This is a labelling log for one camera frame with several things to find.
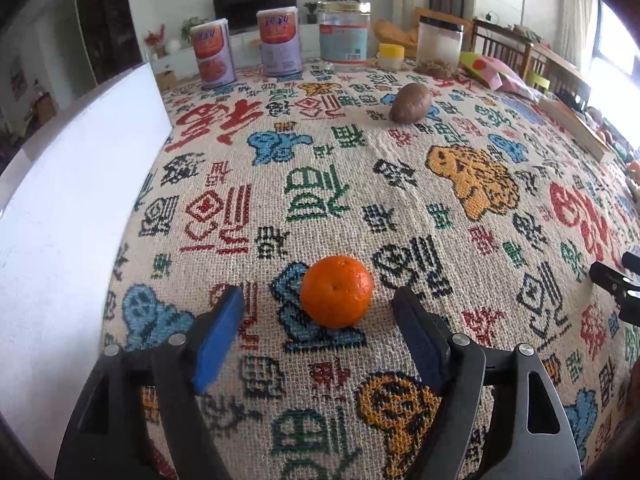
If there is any cluster of bottles and jars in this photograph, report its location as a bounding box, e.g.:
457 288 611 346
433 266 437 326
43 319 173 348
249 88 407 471
585 107 640 196

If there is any small yellow cup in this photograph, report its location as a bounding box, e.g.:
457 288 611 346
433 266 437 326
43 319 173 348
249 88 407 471
377 43 406 71

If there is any black television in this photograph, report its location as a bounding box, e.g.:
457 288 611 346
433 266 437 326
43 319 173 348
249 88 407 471
212 0 298 36

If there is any clear glass jar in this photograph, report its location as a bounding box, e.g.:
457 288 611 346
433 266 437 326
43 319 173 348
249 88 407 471
316 1 372 66

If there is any red flower vase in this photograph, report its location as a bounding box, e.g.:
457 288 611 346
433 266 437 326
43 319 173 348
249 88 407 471
143 24 166 58

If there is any orange cover book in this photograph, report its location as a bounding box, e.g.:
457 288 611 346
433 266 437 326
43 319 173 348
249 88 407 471
537 97 616 163

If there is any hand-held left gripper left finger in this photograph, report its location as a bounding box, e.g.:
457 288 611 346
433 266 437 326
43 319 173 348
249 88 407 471
52 285 247 480

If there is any white board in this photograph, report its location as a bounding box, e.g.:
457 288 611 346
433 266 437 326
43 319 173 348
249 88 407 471
0 62 176 476

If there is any purple label tin can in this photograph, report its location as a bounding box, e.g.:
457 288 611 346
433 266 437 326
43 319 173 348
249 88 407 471
256 6 304 78

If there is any framed wall picture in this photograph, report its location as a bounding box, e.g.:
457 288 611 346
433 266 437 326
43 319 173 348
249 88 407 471
10 57 28 101

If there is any wooden chair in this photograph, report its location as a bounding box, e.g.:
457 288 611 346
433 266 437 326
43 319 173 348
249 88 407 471
470 17 533 78
525 45 591 111

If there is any black lid plastic jar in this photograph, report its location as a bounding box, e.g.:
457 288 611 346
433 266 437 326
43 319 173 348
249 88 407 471
416 16 465 73

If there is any orange label tin can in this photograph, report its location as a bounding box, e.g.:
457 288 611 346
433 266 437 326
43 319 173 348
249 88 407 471
191 19 237 91

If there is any white curtain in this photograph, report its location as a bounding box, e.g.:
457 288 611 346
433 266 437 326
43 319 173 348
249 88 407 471
555 0 601 81

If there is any purple sweet potato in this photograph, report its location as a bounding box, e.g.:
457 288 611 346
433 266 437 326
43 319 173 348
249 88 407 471
389 82 433 123

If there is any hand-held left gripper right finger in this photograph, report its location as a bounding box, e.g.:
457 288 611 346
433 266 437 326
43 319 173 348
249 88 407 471
391 286 583 480

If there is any pink snack bag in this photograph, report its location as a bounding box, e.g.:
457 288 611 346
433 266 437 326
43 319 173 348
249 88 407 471
457 51 538 98

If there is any pile of brown dried bits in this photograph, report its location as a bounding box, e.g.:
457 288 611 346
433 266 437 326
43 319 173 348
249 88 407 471
415 59 458 78

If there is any orange lounge chair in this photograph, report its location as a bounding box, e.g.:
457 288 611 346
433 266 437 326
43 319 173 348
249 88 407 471
372 7 476 58

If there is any small orange tangerine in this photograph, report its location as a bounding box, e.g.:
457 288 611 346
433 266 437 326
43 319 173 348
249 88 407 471
300 255 376 330

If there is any window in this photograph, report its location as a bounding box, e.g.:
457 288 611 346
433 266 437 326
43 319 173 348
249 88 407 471
590 0 640 106

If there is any black tall cabinet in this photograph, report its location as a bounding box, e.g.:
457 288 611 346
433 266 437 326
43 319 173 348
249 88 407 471
72 0 143 83

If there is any printed woven tablecloth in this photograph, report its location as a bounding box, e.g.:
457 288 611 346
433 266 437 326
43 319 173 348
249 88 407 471
100 57 640 480

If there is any green potted plant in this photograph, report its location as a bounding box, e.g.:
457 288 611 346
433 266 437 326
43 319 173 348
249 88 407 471
180 16 208 43

